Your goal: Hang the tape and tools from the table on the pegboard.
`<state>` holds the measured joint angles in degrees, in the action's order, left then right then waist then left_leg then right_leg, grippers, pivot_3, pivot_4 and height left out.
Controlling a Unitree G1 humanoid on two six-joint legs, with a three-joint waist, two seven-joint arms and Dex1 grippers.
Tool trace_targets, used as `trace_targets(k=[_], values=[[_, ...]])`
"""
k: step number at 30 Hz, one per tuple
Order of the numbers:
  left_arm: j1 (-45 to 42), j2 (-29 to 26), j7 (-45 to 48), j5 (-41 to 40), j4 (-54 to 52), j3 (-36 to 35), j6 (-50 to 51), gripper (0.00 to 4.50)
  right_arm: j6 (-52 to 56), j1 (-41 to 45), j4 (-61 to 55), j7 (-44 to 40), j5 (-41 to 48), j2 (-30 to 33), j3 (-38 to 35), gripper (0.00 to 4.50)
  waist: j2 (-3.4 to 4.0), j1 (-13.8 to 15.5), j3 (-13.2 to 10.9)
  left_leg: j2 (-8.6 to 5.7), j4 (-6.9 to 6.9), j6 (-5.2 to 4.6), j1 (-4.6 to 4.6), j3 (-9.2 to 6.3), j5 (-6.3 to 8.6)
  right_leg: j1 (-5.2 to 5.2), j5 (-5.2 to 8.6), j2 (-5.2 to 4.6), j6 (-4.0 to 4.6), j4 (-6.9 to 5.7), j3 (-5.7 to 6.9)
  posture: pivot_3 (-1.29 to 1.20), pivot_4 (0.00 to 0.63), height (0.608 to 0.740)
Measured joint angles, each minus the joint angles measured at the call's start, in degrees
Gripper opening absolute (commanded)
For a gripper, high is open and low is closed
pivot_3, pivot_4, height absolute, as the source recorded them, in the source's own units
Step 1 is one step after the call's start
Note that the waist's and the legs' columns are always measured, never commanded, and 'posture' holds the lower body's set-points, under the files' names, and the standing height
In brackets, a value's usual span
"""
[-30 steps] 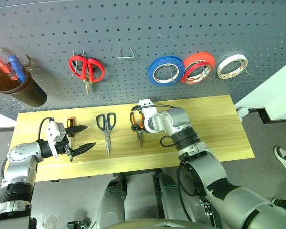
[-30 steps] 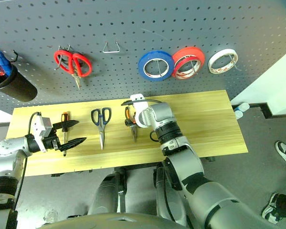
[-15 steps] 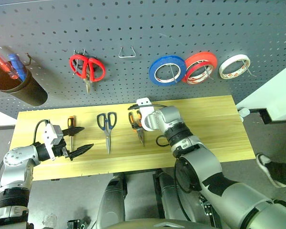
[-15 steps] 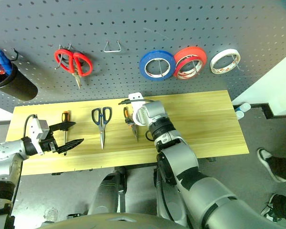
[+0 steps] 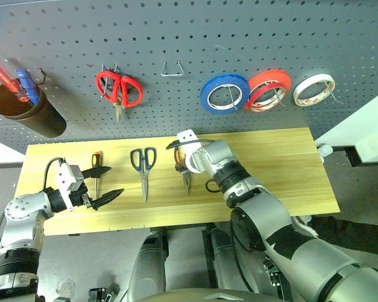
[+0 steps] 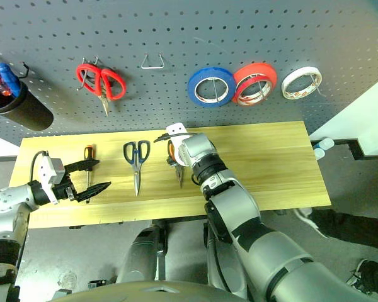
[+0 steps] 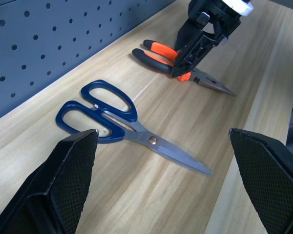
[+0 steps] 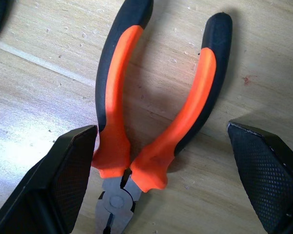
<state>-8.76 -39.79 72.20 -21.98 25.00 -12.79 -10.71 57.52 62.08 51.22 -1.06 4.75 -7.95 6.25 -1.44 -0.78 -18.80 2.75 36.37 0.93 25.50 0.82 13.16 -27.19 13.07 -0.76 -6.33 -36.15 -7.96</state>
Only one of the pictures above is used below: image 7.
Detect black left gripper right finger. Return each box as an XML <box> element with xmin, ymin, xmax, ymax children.
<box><xmin>228</xmin><ymin>127</ymin><xmax>293</xmax><ymax>234</ymax></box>

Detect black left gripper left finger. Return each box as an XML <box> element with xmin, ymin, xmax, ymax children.
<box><xmin>0</xmin><ymin>128</ymin><xmax>99</xmax><ymax>234</ymax></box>

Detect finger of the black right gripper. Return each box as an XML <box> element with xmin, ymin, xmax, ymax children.
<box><xmin>174</xmin><ymin>20</ymin><xmax>201</xmax><ymax>51</ymax></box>
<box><xmin>171</xmin><ymin>32</ymin><xmax>226</xmax><ymax>78</ymax></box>

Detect orange and black needle-nose pliers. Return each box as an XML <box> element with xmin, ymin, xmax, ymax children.
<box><xmin>131</xmin><ymin>39</ymin><xmax>236</xmax><ymax>97</ymax></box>

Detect grey-blue metal pegboard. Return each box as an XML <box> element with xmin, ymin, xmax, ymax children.
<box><xmin>0</xmin><ymin>0</ymin><xmax>177</xmax><ymax>125</ymax></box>

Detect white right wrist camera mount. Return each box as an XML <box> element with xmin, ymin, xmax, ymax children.
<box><xmin>221</xmin><ymin>0</ymin><xmax>254</xmax><ymax>17</ymax></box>

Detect blue-handled scissors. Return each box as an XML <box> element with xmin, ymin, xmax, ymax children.
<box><xmin>55</xmin><ymin>79</ymin><xmax>213</xmax><ymax>176</ymax></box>

